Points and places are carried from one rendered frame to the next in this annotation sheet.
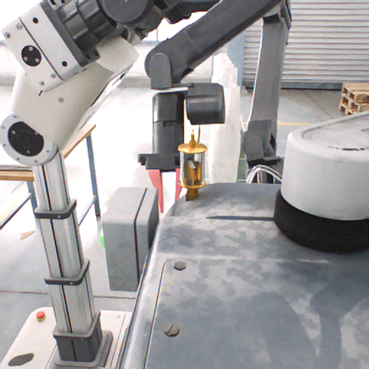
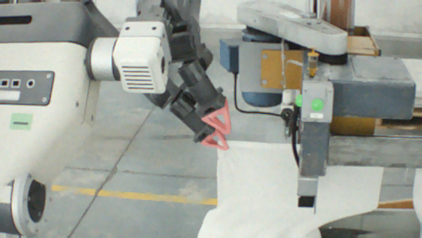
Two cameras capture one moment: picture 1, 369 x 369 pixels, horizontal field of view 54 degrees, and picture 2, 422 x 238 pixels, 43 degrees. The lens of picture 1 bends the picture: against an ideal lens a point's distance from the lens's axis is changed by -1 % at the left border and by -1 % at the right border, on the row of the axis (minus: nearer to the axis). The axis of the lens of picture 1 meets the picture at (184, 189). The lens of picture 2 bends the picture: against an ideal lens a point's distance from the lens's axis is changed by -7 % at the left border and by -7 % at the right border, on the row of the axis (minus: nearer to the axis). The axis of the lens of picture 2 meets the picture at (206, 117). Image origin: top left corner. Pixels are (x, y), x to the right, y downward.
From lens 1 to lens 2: 1.44 m
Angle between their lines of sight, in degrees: 75
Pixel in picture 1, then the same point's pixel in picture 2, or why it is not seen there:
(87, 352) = not seen: outside the picture
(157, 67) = (197, 43)
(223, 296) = (370, 72)
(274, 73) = not seen: hidden behind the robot
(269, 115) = not seen: hidden behind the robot
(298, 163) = (340, 41)
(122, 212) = (327, 84)
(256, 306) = (372, 70)
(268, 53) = (106, 25)
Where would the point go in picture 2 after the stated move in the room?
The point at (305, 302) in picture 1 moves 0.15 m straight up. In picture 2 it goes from (368, 66) to (371, 11)
